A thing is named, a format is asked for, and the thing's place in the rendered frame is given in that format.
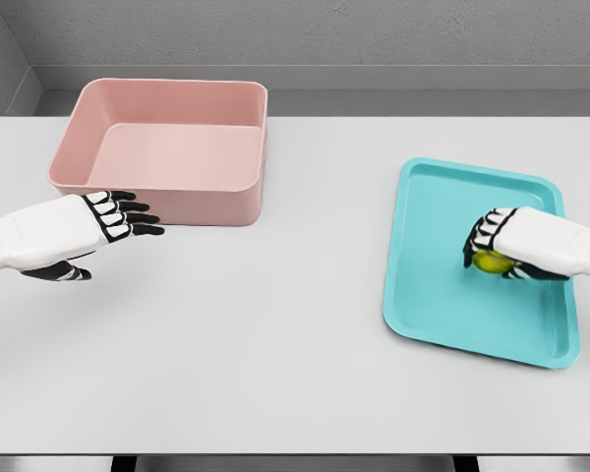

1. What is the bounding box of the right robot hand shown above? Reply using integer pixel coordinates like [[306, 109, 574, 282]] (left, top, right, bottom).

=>
[[461, 206, 587, 282]]

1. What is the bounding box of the blue rectangular tray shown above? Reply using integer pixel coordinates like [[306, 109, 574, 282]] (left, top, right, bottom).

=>
[[382, 156, 581, 371]]

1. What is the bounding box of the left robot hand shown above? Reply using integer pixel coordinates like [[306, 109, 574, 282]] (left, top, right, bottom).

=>
[[5, 190, 166, 283]]

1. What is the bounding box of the pink rectangular basket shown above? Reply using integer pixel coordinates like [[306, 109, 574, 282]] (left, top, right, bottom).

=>
[[45, 78, 269, 228]]

